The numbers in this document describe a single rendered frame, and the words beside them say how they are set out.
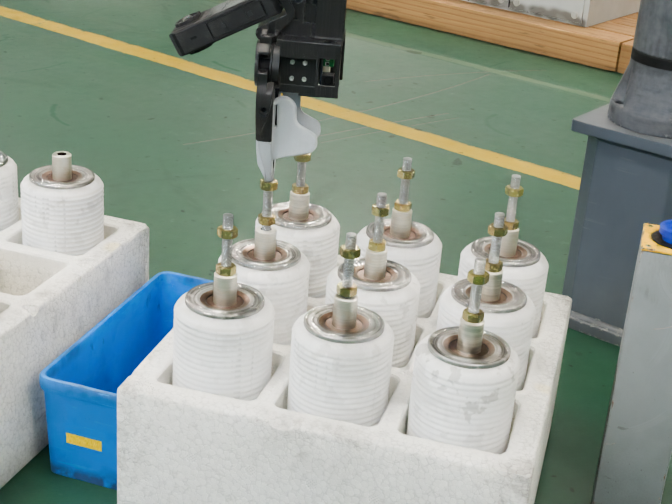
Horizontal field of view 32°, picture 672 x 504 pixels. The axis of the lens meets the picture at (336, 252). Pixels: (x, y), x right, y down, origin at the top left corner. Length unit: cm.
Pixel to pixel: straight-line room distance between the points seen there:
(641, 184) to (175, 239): 73
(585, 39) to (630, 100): 159
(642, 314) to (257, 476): 42
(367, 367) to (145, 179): 113
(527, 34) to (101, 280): 208
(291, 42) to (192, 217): 90
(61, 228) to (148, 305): 15
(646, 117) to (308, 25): 61
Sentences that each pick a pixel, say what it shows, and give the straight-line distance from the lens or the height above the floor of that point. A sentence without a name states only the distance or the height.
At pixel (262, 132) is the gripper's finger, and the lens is 115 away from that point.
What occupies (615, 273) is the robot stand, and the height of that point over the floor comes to 10.
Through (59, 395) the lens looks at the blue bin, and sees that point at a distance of 128.
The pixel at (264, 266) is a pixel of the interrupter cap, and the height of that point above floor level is 25.
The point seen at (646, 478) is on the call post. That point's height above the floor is 6.
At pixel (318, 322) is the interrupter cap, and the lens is 110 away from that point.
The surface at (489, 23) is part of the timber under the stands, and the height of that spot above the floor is 5.
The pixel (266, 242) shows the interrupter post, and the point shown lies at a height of 27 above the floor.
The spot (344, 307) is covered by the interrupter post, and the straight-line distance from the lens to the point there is 109.
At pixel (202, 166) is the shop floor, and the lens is 222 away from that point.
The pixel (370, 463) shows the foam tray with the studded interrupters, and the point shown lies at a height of 16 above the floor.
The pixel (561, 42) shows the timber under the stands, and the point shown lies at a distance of 325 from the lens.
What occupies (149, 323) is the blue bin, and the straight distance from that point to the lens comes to 149.
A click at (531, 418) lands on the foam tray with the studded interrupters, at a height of 18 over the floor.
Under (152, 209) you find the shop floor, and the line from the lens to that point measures 202.
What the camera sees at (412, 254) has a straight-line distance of 128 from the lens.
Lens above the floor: 75
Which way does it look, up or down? 24 degrees down
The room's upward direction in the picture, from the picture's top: 5 degrees clockwise
